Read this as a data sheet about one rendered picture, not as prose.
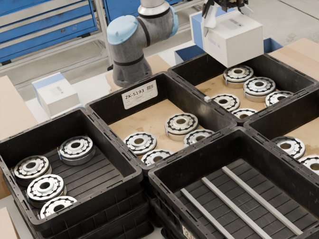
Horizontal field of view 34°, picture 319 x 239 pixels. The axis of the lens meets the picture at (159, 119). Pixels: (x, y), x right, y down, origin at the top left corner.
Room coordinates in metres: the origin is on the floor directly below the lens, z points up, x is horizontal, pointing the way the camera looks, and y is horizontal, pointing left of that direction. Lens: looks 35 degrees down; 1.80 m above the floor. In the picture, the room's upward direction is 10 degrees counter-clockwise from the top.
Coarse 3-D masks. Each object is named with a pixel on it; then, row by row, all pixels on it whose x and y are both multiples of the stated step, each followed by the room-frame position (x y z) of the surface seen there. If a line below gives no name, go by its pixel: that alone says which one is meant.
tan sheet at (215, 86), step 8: (208, 80) 1.55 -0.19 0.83; (216, 80) 1.54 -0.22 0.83; (200, 88) 1.51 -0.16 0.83; (208, 88) 1.50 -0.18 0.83; (216, 88) 1.49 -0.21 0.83; (224, 88) 1.48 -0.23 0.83; (232, 88) 1.47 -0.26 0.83; (208, 96) 1.45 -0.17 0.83; (240, 96) 1.42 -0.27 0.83; (240, 104) 1.37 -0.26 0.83; (248, 104) 1.37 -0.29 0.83; (256, 104) 1.36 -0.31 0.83; (264, 104) 1.35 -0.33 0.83
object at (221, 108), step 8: (200, 56) 1.55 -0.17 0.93; (264, 56) 1.48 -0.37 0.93; (184, 64) 1.52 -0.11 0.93; (280, 64) 1.41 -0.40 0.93; (296, 72) 1.35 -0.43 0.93; (184, 80) 1.42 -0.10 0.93; (312, 80) 1.29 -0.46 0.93; (192, 88) 1.36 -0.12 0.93; (304, 88) 1.25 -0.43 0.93; (288, 96) 1.23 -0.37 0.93; (216, 104) 1.25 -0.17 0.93; (272, 104) 1.20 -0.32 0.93; (224, 112) 1.21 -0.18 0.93; (256, 112) 1.18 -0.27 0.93; (240, 120) 1.16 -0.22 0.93
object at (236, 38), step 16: (192, 16) 1.42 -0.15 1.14; (224, 16) 1.39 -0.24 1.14; (240, 16) 1.37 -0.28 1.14; (192, 32) 1.43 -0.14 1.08; (208, 32) 1.33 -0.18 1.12; (224, 32) 1.29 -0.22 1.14; (240, 32) 1.27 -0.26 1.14; (256, 32) 1.28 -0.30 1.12; (208, 48) 1.34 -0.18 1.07; (224, 48) 1.26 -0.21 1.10; (240, 48) 1.27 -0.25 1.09; (256, 48) 1.28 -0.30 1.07; (224, 64) 1.27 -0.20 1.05
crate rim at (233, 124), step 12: (168, 72) 1.48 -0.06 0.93; (132, 84) 1.45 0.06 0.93; (180, 84) 1.39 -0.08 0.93; (108, 96) 1.40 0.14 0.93; (216, 108) 1.23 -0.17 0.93; (228, 120) 1.17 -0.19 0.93; (108, 132) 1.21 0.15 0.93; (216, 132) 1.12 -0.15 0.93; (120, 144) 1.15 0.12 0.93; (192, 144) 1.09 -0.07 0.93; (132, 156) 1.08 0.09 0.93; (168, 156) 1.06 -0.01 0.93; (144, 168) 1.03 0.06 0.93
